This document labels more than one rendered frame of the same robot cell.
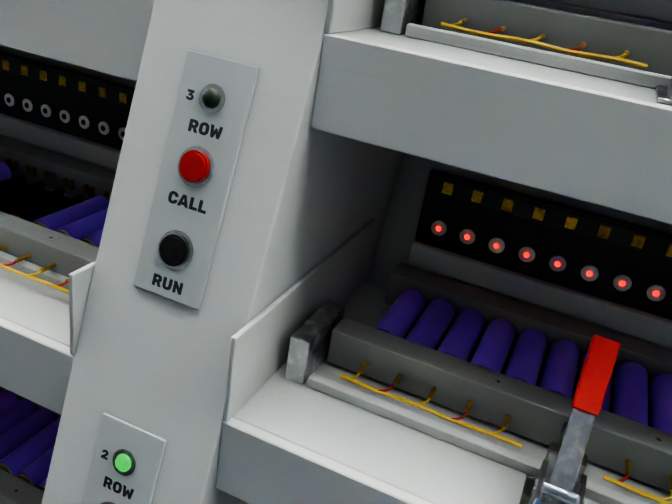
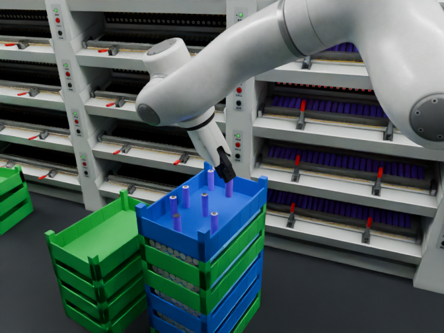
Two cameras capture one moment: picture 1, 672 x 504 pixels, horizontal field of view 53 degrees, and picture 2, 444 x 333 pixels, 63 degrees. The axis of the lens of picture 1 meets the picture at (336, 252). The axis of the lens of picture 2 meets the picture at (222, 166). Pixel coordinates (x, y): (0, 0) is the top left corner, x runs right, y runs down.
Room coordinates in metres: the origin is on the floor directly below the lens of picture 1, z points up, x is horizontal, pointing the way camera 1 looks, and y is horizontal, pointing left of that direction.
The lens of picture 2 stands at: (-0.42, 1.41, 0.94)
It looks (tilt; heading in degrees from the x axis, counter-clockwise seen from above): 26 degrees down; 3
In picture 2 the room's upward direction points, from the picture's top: straight up
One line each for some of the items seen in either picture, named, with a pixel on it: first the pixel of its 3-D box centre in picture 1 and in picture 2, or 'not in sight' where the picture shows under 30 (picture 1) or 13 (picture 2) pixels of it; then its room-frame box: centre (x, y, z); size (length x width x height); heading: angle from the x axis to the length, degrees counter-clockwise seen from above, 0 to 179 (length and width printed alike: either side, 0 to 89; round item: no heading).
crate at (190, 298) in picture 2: not in sight; (207, 253); (0.37, 1.49, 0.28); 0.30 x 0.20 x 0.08; 150
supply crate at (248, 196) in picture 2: not in sight; (206, 203); (0.37, 1.49, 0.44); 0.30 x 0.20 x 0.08; 150
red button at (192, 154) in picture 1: (197, 167); not in sight; (0.33, 0.08, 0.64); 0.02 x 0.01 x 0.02; 72
